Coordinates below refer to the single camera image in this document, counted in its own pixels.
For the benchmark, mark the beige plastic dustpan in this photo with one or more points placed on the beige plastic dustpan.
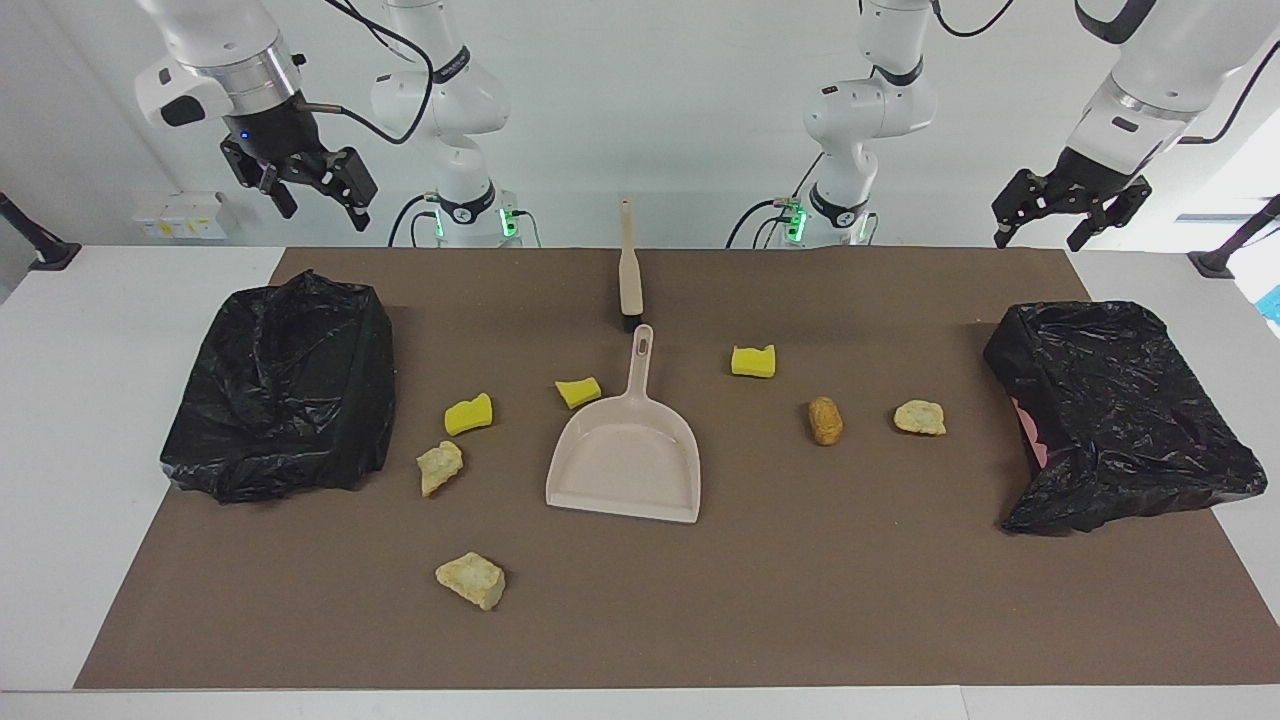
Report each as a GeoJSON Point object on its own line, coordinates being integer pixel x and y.
{"type": "Point", "coordinates": [625, 460]}

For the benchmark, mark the black trash bag bin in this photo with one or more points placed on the black trash bag bin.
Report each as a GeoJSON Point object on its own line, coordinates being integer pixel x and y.
{"type": "Point", "coordinates": [280, 390]}

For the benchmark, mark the black angled stand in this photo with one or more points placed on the black angled stand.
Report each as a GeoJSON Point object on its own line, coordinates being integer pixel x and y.
{"type": "Point", "coordinates": [55, 255]}
{"type": "Point", "coordinates": [1215, 265]}

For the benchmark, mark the light blue object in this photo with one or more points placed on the light blue object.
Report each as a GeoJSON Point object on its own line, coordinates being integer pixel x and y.
{"type": "Point", "coordinates": [1273, 305]}

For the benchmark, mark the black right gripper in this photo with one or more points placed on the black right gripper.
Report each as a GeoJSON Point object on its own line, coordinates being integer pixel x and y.
{"type": "Point", "coordinates": [280, 140]}

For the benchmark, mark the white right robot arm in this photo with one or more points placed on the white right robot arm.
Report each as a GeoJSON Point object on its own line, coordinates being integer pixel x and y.
{"type": "Point", "coordinates": [445, 100]}

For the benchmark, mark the yellow sponge piece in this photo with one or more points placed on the yellow sponge piece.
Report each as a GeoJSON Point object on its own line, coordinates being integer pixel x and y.
{"type": "Point", "coordinates": [468, 415]}
{"type": "Point", "coordinates": [578, 392]}
{"type": "Point", "coordinates": [753, 362]}

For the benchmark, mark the white wall socket box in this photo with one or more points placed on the white wall socket box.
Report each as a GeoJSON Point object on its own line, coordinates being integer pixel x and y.
{"type": "Point", "coordinates": [180, 215]}

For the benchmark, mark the beige brush with black bristles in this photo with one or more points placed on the beige brush with black bristles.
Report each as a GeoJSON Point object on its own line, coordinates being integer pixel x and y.
{"type": "Point", "coordinates": [630, 285]}

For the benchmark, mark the black bag bin, pink inside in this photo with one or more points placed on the black bag bin, pink inside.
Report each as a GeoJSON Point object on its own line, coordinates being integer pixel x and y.
{"type": "Point", "coordinates": [1120, 420]}

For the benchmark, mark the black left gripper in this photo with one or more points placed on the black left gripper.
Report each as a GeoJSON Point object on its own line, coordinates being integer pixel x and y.
{"type": "Point", "coordinates": [1090, 180]}

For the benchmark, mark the brown table mat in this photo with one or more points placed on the brown table mat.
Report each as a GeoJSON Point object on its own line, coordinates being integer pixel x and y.
{"type": "Point", "coordinates": [800, 600]}

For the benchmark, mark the brown bread-like lump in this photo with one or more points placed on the brown bread-like lump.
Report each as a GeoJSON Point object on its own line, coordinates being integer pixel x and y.
{"type": "Point", "coordinates": [825, 421]}

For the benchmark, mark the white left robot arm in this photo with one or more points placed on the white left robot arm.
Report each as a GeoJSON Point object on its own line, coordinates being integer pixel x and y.
{"type": "Point", "coordinates": [865, 110]}

